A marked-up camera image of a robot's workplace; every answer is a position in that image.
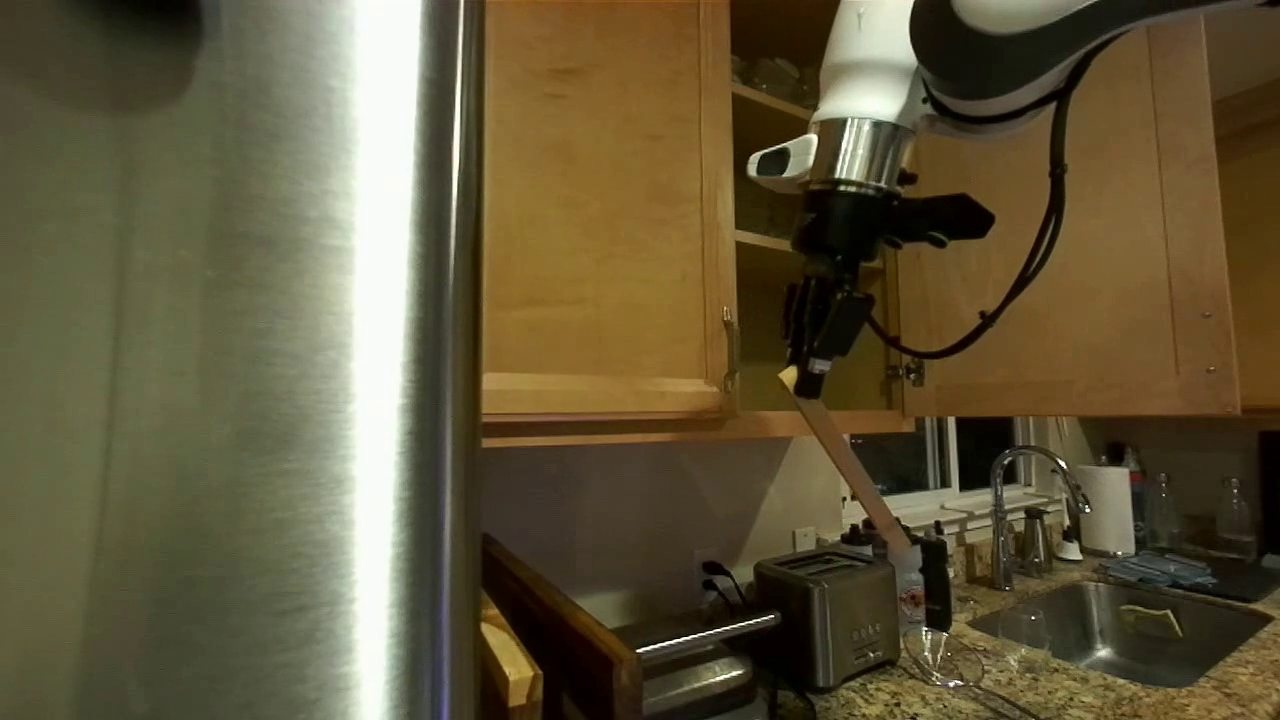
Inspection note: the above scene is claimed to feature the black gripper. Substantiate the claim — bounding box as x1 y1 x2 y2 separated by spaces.
780 188 897 399

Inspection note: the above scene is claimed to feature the brown wooden stick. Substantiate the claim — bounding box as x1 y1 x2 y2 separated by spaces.
776 361 927 560

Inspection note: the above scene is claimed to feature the wide wooden cabinet door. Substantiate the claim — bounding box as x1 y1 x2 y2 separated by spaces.
885 14 1245 420

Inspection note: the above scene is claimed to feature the narrow wooden cabinet door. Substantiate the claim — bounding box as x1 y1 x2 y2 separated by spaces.
479 0 741 424

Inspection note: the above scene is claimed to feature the wooden cabinet beside window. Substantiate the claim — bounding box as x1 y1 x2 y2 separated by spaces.
1204 14 1280 417

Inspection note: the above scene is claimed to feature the white framed window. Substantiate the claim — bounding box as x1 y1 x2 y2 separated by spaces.
844 413 1072 526

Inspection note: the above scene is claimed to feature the black lidded container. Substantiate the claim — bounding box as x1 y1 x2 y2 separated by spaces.
840 507 927 593

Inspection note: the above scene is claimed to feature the clear glass bowl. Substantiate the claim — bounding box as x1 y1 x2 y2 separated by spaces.
736 52 807 102

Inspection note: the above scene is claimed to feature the black power plug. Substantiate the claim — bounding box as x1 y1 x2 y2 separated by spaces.
694 556 750 619

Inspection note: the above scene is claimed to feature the chrome kitchen faucet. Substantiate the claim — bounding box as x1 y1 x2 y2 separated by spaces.
987 441 1097 593

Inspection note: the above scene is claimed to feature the black slim bottle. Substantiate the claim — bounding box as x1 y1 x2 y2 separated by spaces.
914 522 959 637

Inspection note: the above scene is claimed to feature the stainless steel toaster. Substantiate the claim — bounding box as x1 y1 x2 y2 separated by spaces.
750 550 903 695

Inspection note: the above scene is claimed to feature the small soap dispenser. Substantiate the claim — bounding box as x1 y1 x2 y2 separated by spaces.
1055 484 1092 569

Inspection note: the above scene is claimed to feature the white paper towel roll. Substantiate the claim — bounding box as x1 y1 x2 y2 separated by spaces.
1072 459 1140 560

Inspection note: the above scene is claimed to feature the clear wine glass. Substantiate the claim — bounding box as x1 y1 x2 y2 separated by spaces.
907 619 968 694

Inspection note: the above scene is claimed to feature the clear glass bottle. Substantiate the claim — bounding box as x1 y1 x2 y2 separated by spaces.
1145 470 1185 552
1213 472 1258 560

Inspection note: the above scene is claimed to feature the dark wooden cutting board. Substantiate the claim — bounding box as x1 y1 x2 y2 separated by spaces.
479 533 647 720

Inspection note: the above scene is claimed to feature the grey dish cloth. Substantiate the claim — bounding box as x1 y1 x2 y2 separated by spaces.
1101 550 1218 593

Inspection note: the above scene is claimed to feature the stainless steel sink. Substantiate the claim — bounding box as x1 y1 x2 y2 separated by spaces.
968 573 1276 694

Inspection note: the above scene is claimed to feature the short light wooden board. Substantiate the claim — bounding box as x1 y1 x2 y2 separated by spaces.
477 597 544 720

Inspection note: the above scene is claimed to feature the dark countertop appliance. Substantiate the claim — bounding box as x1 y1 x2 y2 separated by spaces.
1251 429 1280 556

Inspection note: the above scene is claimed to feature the black drying mat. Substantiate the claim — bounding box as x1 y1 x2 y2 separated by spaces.
1195 552 1280 608

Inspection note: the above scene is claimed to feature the stainless steel refrigerator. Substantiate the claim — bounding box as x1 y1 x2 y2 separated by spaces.
0 0 484 720

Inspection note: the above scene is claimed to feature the wooden wall cabinet body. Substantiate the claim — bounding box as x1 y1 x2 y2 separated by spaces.
477 0 923 452

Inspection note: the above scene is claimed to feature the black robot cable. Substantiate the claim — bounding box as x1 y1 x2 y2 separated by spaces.
862 52 1079 364

